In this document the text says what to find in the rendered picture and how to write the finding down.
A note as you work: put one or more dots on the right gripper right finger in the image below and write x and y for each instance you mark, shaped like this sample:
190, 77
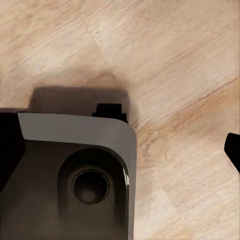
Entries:
232, 149

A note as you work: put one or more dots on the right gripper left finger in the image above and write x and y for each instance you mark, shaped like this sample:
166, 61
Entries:
12, 150

